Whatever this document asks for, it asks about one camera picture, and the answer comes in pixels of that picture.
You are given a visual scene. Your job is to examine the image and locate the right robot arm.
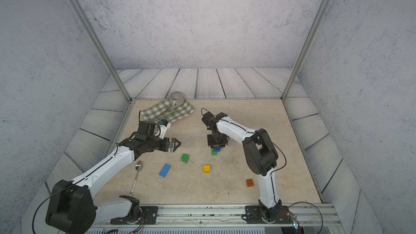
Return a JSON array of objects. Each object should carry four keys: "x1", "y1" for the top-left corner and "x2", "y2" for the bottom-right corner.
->
[{"x1": 201, "y1": 112, "x2": 288, "y2": 223}]

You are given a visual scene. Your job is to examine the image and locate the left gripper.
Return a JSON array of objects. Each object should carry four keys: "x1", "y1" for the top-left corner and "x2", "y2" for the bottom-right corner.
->
[{"x1": 146, "y1": 135, "x2": 182, "y2": 152}]

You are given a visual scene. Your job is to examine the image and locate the aluminium corner post right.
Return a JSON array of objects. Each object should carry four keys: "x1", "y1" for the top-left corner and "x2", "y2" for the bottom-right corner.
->
[{"x1": 281, "y1": 0, "x2": 332, "y2": 101}]

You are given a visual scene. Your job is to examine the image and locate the yellow lego brick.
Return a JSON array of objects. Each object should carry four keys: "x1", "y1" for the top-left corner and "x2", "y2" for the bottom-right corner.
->
[{"x1": 203, "y1": 164, "x2": 211, "y2": 174}]

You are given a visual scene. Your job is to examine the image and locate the aluminium corner post left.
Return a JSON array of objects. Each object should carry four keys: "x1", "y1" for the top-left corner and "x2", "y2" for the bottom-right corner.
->
[{"x1": 67, "y1": 0, "x2": 132, "y2": 104}]

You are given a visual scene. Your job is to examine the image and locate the green checkered cloth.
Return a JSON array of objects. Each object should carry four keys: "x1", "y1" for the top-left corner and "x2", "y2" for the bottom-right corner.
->
[{"x1": 140, "y1": 100, "x2": 195, "y2": 124}]

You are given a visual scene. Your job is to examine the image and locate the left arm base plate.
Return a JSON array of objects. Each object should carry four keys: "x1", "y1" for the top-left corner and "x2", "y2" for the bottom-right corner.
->
[{"x1": 110, "y1": 206, "x2": 159, "y2": 225}]

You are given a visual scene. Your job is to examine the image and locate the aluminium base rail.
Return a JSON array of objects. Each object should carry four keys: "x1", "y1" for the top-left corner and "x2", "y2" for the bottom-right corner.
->
[{"x1": 88, "y1": 203, "x2": 344, "y2": 234}]

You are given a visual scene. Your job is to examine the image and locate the light blue long lego brick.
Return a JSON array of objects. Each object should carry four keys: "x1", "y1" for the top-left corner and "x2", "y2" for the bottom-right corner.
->
[{"x1": 159, "y1": 164, "x2": 171, "y2": 178}]

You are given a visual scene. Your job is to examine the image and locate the green lego brick loose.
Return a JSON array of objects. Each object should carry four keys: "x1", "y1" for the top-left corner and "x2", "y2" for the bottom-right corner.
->
[{"x1": 181, "y1": 154, "x2": 190, "y2": 164}]

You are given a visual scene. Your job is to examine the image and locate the orange lego brick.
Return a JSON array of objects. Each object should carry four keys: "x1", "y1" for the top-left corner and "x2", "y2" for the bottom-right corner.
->
[{"x1": 245, "y1": 179, "x2": 255, "y2": 187}]

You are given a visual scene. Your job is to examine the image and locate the metal spoon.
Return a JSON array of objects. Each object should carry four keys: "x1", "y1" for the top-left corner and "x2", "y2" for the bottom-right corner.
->
[{"x1": 129, "y1": 161, "x2": 143, "y2": 196}]

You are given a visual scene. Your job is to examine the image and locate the striped ceramic cup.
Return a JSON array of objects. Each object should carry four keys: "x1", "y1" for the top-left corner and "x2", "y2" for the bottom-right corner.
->
[{"x1": 168, "y1": 92, "x2": 185, "y2": 108}]

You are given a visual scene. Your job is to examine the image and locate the aluminium corner post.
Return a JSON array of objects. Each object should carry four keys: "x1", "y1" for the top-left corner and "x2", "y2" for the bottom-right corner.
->
[
  {"x1": 281, "y1": 0, "x2": 332, "y2": 101},
  {"x1": 67, "y1": 0, "x2": 132, "y2": 104}
]

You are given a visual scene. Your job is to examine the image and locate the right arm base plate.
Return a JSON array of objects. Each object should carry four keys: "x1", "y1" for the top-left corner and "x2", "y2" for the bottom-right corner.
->
[{"x1": 241, "y1": 205, "x2": 293, "y2": 224}]

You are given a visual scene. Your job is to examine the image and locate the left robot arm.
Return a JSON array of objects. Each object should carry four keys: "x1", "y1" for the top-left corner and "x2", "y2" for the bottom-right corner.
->
[{"x1": 45, "y1": 120, "x2": 181, "y2": 234}]

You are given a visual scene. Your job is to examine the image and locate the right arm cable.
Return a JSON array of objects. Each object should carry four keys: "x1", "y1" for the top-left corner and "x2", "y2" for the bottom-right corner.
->
[{"x1": 279, "y1": 201, "x2": 324, "y2": 234}]

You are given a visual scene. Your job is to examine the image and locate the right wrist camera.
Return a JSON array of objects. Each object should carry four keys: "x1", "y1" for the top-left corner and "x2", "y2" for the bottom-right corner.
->
[{"x1": 201, "y1": 112, "x2": 218, "y2": 131}]

